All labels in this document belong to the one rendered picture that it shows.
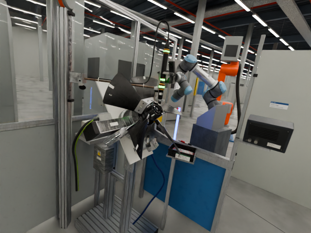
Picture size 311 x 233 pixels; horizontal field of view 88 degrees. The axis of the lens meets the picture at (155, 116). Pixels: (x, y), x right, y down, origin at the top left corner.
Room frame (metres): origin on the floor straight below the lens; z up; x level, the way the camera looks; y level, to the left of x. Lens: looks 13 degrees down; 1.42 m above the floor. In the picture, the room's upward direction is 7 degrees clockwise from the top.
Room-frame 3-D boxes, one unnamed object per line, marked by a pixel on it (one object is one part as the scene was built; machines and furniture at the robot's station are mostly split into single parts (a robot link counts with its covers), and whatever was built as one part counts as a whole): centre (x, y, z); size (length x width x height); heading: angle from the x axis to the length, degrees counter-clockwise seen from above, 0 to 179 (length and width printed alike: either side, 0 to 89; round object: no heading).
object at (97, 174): (1.43, 0.50, 0.42); 0.04 x 0.04 x 0.83; 55
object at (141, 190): (1.70, 0.05, 0.39); 0.04 x 0.04 x 0.78; 55
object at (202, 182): (1.45, -0.30, 0.45); 0.82 x 0.01 x 0.66; 55
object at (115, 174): (1.23, 0.24, 0.56); 0.19 x 0.04 x 0.04; 55
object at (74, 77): (1.21, 0.61, 1.36); 0.10 x 0.07 x 0.08; 90
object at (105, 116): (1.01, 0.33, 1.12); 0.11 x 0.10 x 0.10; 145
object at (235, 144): (1.21, -0.66, 0.96); 0.03 x 0.03 x 0.20; 55
